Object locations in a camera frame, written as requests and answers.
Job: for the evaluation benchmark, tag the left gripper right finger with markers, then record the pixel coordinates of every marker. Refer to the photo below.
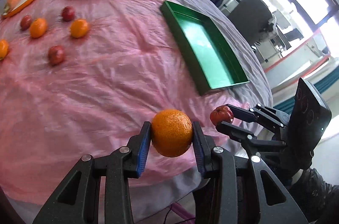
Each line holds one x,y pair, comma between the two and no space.
238,190

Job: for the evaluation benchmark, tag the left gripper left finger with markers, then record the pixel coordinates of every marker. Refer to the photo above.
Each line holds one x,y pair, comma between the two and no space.
76,198

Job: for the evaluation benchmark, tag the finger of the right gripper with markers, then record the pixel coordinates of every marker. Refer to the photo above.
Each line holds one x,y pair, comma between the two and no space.
249,141
270,118

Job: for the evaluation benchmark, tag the small red apple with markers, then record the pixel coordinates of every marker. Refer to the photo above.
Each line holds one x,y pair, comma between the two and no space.
220,114

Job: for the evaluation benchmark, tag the large orange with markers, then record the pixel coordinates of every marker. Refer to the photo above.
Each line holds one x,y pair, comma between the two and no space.
171,132

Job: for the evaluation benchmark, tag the orange mandarin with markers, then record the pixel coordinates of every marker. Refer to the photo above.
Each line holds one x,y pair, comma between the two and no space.
79,28
4,49
38,28

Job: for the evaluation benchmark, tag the green rectangular tray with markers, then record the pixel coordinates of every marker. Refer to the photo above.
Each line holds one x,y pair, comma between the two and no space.
211,62

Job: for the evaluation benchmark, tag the grey office chair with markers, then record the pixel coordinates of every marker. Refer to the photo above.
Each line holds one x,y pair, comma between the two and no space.
254,21

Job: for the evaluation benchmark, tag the pink plastic sheet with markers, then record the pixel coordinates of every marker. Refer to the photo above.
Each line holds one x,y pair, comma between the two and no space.
121,73

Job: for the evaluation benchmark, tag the orange carrot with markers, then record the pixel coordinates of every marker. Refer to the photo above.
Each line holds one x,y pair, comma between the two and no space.
10,5

